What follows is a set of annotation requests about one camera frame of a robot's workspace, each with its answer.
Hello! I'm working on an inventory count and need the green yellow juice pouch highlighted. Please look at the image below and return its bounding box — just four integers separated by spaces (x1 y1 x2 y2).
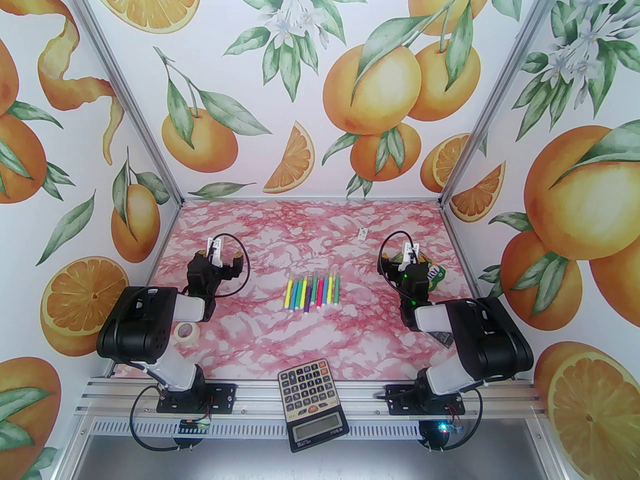
391 253 453 290

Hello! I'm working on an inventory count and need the white masking tape roll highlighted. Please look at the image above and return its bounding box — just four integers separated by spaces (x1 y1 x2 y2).
174 321 201 345

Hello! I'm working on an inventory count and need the black calculator with grey keys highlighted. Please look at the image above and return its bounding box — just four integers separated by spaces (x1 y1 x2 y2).
277 359 349 454

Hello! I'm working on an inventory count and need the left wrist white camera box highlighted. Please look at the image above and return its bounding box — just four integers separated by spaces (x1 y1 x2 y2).
205 237 226 269

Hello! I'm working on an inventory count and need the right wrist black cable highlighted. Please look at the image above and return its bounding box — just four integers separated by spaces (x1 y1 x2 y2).
378 231 410 276

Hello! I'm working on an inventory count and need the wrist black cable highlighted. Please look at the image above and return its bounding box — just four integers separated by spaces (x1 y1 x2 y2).
378 231 410 276
210 233 251 299

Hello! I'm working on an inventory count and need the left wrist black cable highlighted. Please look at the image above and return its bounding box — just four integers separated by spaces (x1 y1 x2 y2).
210 233 251 299

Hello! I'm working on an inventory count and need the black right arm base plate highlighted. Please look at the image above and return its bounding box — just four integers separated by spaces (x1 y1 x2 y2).
384 384 466 416

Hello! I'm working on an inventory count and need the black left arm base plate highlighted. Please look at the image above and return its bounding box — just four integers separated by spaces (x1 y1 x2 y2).
156 382 237 414

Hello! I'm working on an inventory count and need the aluminium mounting rail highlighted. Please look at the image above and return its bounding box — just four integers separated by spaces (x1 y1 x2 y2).
75 377 551 439

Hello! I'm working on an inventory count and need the left base black cable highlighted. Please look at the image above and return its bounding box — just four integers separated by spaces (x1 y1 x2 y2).
130 384 213 453

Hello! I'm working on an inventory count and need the aluminium frame post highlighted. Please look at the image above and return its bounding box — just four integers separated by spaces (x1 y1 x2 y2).
438 0 572 206
59 0 185 206

